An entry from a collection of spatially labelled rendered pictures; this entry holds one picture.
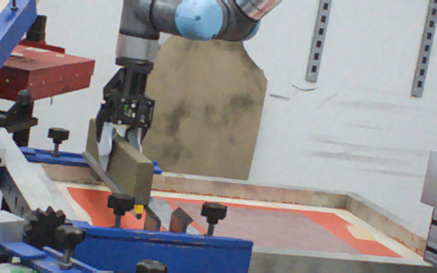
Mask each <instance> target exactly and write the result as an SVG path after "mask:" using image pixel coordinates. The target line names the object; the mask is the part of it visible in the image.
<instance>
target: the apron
mask: <svg viewBox="0 0 437 273"><path fill-rule="evenodd" d="M153 63H154V70H151V75H149V74H148V77H147V83H146V88H145V94H146V95H148V96H149V97H151V98H152V99H154V100H155V106H154V117H153V122H152V128H151V129H150V128H149V129H148V131H147V133H146V135H145V137H144V139H143V142H142V153H143V154H144V156H145V157H146V158H147V159H150V160H153V161H157V162H158V163H157V167H158V168H160V169H161V170H162V171H163V172H164V173H181V174H189V175H197V176H205V177H222V178H230V179H238V180H247V178H248V174H249V170H250V167H251V162H252V159H253V156H254V151H255V148H256V143H257V135H258V131H259V126H260V121H261V117H262V112H263V109H264V100H265V94H266V85H267V79H266V76H265V74H264V70H263V69H261V68H260V67H259V66H257V65H256V64H255V63H254V61H253V60H252V59H251V58H250V57H249V56H248V55H247V51H246V49H245V47H244V41H239V42H228V41H225V40H215V39H210V40H208V41H201V40H199V41H194V40H191V39H188V38H182V37H179V36H174V35H172V37H170V38H168V39H167V40H166V41H165V42H164V43H163V44H162V45H161V48H160V49H159V50H157V51H156V57H155V61H153Z"/></svg>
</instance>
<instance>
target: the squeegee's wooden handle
mask: <svg viewBox="0 0 437 273"><path fill-rule="evenodd" d="M85 151H86V152H88V153H89V154H91V155H92V156H93V157H94V158H96V159H97V161H98V162H99V163H100V159H99V155H98V148H97V133H96V119H95V118H91V119H90V120H89V124H88V131H87V143H86V150H85ZM108 158H109V162H108V166H107V169H106V171H107V172H108V173H109V174H110V175H111V176H112V177H114V178H115V179H116V182H117V183H118V184H119V185H120V186H121V187H123V188H124V189H125V191H126V192H127V193H128V194H129V196H134V197H135V205H136V206H149V204H150V197H151V191H152V185H153V180H154V167H155V166H154V163H153V162H152V161H151V160H150V159H147V158H146V157H145V156H144V154H142V153H141V152H140V151H139V150H137V149H136V148H135V147H134V146H133V145H132V144H131V143H130V142H128V141H127V140H125V138H124V137H123V136H121V135H120V134H119V133H118V132H116V137H115V138H114V139H113V140H112V146H111V151H110V153H109V157H108Z"/></svg>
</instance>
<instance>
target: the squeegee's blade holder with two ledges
mask: <svg viewBox="0 0 437 273"><path fill-rule="evenodd" d="M82 158H84V159H85V160H86V161H87V162H88V164H89V165H90V167H91V168H93V169H94V170H95V171H96V172H97V174H98V176H99V177H101V178H102V179H103V180H104V181H105V182H106V185H107V186H108V187H110V188H111V189H112V190H113V191H114V193H119V194H127V195H128V196H129V194H128V193H127V192H126V191H125V189H124V188H123V187H121V186H120V185H119V184H118V183H117V182H116V179H115V178H114V177H112V176H111V175H110V174H109V173H108V172H106V171H104V170H103V168H102V166H101V165H100V163H99V162H98V161H97V159H96V158H94V157H93V156H92V155H91V154H89V153H88V152H84V151H82Z"/></svg>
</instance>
